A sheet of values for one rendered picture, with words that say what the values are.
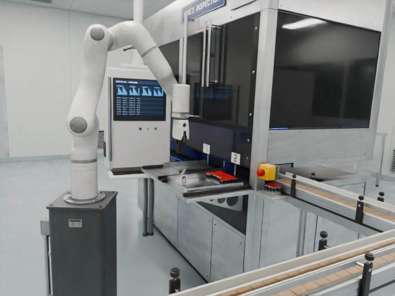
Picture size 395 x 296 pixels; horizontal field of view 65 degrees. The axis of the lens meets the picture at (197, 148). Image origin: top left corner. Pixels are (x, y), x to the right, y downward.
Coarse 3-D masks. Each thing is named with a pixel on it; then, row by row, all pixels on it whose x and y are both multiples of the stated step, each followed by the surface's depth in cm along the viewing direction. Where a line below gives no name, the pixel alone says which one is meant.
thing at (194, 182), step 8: (168, 176) 174; (176, 176) 176; (192, 176) 181; (200, 176) 184; (176, 184) 162; (192, 184) 170; (200, 184) 171; (208, 184) 171; (216, 184) 172; (224, 184) 161; (232, 184) 164; (240, 184) 166; (184, 192) 154
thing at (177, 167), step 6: (168, 162) 210; (174, 162) 212; (180, 162) 214; (186, 162) 216; (192, 162) 219; (198, 162) 221; (204, 162) 223; (168, 168) 200; (174, 168) 208; (180, 168) 208; (186, 168) 209; (192, 168) 210; (198, 168) 210; (204, 168) 211; (210, 168) 212; (216, 168) 198; (222, 168) 201
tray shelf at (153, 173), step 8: (160, 168) 207; (152, 176) 187; (160, 184) 175; (168, 184) 169; (176, 192) 156; (224, 192) 159; (232, 192) 160; (240, 192) 161; (248, 192) 163; (184, 200) 148; (192, 200) 148; (200, 200) 150
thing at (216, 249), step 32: (160, 192) 287; (352, 192) 204; (160, 224) 291; (192, 224) 232; (224, 224) 192; (288, 224) 180; (320, 224) 194; (192, 256) 234; (224, 256) 194; (288, 256) 185
